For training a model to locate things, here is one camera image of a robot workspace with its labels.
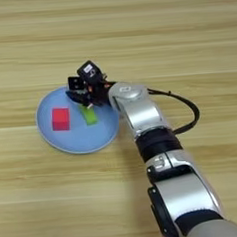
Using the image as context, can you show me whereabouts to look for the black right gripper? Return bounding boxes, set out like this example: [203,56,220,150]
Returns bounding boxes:
[65,79,116,112]

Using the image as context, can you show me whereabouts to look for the red cube block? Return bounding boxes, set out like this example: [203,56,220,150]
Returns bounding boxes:
[51,106,72,132]

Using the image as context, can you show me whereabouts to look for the green rectangular block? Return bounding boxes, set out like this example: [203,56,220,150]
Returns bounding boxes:
[77,103,99,127]

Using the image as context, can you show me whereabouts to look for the round light blue plate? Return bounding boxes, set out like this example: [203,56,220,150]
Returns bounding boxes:
[33,82,123,158]

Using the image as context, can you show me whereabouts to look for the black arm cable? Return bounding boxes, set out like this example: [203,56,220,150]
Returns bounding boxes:
[147,84,203,137]

